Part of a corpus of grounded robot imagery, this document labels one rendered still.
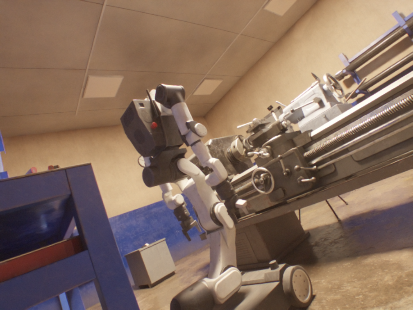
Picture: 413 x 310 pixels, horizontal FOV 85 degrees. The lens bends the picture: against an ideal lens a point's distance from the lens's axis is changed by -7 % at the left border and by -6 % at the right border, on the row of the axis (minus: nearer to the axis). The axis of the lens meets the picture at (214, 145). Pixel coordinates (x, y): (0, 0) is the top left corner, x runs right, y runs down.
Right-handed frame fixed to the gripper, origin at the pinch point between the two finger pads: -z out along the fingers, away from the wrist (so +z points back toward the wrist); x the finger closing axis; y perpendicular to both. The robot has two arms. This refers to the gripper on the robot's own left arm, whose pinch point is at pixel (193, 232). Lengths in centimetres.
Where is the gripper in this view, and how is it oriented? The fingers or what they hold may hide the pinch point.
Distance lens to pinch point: 164.2
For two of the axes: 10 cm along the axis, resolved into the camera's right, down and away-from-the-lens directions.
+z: -5.3, -8.4, 0.9
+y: -6.2, 4.6, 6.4
